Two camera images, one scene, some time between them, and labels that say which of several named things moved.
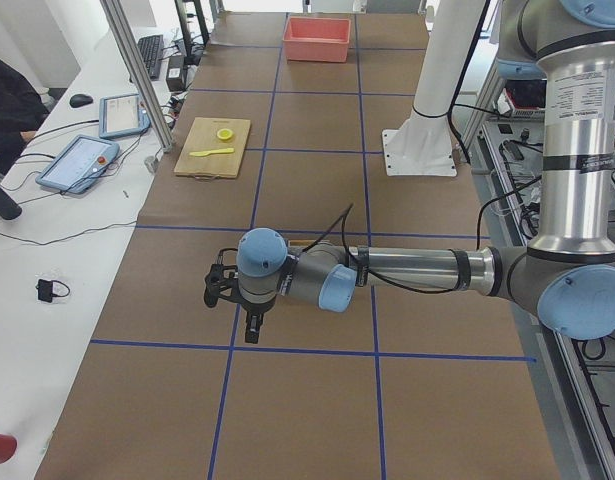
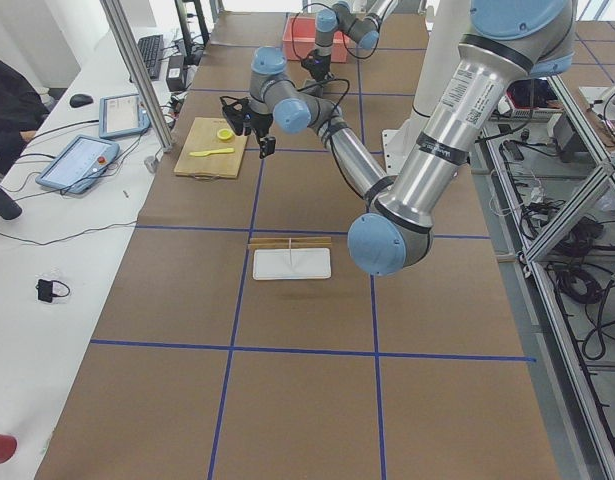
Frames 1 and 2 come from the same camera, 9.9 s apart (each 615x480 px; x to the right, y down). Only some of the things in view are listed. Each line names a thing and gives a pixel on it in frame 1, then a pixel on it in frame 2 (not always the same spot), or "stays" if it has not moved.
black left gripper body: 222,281 -> 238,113
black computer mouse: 80,100 stays
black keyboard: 152,48 stays
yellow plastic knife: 206,153 stays
